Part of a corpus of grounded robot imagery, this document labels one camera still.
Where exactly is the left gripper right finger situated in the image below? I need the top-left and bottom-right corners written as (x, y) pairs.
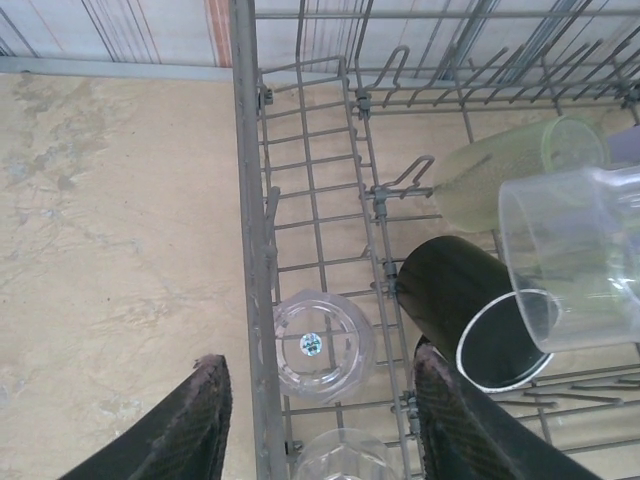
top-left (413, 343), bottom-right (604, 480)

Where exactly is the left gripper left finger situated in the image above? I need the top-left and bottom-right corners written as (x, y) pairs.
top-left (58, 352), bottom-right (235, 480)

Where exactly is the clear faceted plastic cup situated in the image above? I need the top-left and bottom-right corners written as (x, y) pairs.
top-left (293, 427), bottom-right (392, 480)

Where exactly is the clear octagonal plastic cup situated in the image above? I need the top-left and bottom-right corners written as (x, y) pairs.
top-left (272, 289), bottom-right (377, 401)

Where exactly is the frosted pale green cup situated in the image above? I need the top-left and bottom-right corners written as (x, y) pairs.
top-left (432, 115), bottom-right (612, 235)

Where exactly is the purple plastic cup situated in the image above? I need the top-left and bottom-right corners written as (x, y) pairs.
top-left (605, 127), bottom-right (640, 165)

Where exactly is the grey wire dish rack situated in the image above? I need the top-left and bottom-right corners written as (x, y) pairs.
top-left (229, 0), bottom-right (640, 480)

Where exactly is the aluminium enclosure frame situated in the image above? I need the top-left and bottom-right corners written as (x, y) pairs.
top-left (0, 54), bottom-right (236, 84)

